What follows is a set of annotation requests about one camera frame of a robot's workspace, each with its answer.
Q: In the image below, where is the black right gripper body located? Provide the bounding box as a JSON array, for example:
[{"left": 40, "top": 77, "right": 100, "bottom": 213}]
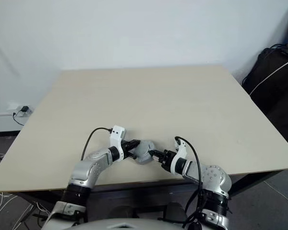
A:
[{"left": 159, "top": 150, "right": 177, "bottom": 172}]

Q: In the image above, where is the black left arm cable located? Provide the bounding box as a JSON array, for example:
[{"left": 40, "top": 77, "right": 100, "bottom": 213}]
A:
[{"left": 80, "top": 127, "right": 114, "bottom": 161}]

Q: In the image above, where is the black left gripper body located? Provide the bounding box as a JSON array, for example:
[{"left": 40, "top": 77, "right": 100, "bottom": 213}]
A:
[{"left": 120, "top": 139, "right": 135, "bottom": 160}]

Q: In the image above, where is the black adapter cable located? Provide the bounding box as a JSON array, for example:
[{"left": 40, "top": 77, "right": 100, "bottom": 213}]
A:
[{"left": 12, "top": 112, "right": 25, "bottom": 127}]

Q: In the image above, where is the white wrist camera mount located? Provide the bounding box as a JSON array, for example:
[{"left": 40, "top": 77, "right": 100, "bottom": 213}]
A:
[
  {"left": 169, "top": 138, "right": 188, "bottom": 174},
  {"left": 109, "top": 124, "right": 127, "bottom": 162}
]

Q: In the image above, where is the black bag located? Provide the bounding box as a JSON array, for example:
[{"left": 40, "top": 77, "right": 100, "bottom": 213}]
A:
[{"left": 242, "top": 47, "right": 288, "bottom": 142}]

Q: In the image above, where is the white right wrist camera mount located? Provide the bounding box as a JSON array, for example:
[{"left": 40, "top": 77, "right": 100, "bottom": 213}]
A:
[{"left": 169, "top": 138, "right": 188, "bottom": 174}]

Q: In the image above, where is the black table frame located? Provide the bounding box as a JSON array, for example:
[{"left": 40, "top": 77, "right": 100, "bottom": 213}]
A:
[{"left": 14, "top": 166, "right": 285, "bottom": 221}]

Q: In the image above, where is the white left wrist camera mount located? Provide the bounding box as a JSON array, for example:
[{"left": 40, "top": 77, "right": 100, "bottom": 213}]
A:
[{"left": 109, "top": 124, "right": 127, "bottom": 162}]

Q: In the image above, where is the white cable on bag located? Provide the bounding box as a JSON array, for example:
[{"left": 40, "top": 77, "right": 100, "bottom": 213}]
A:
[{"left": 249, "top": 58, "right": 288, "bottom": 95}]

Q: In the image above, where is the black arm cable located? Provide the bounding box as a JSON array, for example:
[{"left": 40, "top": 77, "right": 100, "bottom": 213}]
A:
[
  {"left": 174, "top": 136, "right": 204, "bottom": 230},
  {"left": 80, "top": 127, "right": 114, "bottom": 161}
]

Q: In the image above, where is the white wall conduit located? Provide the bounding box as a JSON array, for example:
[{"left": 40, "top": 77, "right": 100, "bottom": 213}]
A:
[{"left": 0, "top": 102, "right": 20, "bottom": 117}]

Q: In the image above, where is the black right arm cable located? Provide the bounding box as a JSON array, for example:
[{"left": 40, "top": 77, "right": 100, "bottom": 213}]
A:
[{"left": 174, "top": 136, "right": 204, "bottom": 230}]

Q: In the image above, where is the silver robot torso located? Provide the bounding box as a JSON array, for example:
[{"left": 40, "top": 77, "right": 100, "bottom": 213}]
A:
[{"left": 74, "top": 217, "right": 207, "bottom": 230}]

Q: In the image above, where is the grey motor housing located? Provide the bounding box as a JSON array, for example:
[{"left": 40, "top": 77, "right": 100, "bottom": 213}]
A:
[{"left": 133, "top": 140, "right": 157, "bottom": 166}]

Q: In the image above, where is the beige wooden table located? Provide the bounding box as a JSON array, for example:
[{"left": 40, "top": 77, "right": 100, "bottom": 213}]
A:
[{"left": 0, "top": 64, "right": 288, "bottom": 194}]

